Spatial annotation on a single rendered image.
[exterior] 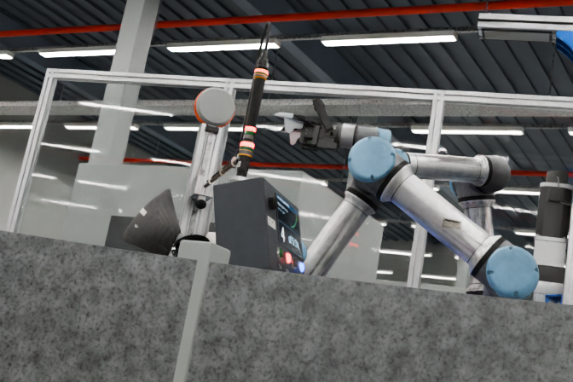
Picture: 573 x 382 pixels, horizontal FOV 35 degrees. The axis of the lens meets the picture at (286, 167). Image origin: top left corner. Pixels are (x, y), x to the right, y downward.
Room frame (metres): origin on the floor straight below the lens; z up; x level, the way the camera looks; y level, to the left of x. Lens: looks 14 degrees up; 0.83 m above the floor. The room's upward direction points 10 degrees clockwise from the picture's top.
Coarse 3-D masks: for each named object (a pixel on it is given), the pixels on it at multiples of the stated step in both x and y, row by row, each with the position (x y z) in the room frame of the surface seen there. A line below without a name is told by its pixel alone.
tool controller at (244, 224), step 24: (216, 192) 1.80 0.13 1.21; (240, 192) 1.78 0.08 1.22; (264, 192) 1.77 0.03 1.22; (216, 216) 1.79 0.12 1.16; (240, 216) 1.78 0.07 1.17; (264, 216) 1.76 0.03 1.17; (288, 216) 1.91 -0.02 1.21; (216, 240) 1.79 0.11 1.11; (240, 240) 1.77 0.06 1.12; (264, 240) 1.75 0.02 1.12; (288, 240) 1.89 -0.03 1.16; (240, 264) 1.77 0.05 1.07; (264, 264) 1.75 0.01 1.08; (288, 264) 1.88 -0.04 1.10
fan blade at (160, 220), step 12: (168, 192) 2.89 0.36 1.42; (156, 204) 2.89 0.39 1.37; (168, 204) 2.85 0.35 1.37; (144, 216) 2.90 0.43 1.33; (156, 216) 2.86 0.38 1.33; (168, 216) 2.83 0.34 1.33; (132, 228) 2.92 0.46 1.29; (144, 228) 2.89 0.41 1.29; (156, 228) 2.85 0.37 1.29; (168, 228) 2.81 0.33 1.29; (132, 240) 2.91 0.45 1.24; (144, 240) 2.88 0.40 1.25; (156, 240) 2.84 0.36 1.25; (168, 240) 2.80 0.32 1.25; (156, 252) 2.84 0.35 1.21; (168, 252) 2.80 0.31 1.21
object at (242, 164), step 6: (264, 54) 2.67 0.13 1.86; (258, 60) 2.67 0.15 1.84; (264, 60) 2.66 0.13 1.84; (258, 66) 2.66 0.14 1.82; (264, 66) 2.66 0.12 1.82; (240, 156) 2.67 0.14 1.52; (246, 156) 2.66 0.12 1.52; (240, 162) 2.66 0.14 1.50; (246, 162) 2.66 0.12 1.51; (240, 168) 2.66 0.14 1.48; (246, 168) 2.67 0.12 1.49; (240, 174) 2.66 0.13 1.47; (246, 174) 2.68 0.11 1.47
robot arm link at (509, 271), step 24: (360, 144) 2.10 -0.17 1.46; (384, 144) 2.08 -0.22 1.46; (360, 168) 2.09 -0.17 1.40; (384, 168) 2.07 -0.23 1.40; (408, 168) 2.10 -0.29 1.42; (384, 192) 2.10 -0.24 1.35; (408, 192) 2.09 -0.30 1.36; (432, 192) 2.09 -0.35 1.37; (432, 216) 2.08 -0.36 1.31; (456, 216) 2.07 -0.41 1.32; (456, 240) 2.07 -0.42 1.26; (480, 240) 2.05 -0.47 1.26; (504, 240) 2.04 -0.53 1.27; (480, 264) 2.04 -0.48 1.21; (504, 264) 2.01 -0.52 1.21; (528, 264) 2.00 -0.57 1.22; (504, 288) 2.01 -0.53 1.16; (528, 288) 2.01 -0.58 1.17
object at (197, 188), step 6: (198, 180) 3.23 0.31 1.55; (204, 180) 3.23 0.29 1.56; (192, 186) 3.30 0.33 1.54; (198, 186) 3.23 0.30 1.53; (210, 186) 3.24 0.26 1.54; (192, 192) 3.27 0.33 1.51; (198, 192) 3.23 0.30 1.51; (204, 192) 3.23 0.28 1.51; (210, 192) 3.24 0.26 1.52; (192, 198) 3.32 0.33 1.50; (210, 198) 3.26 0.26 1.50
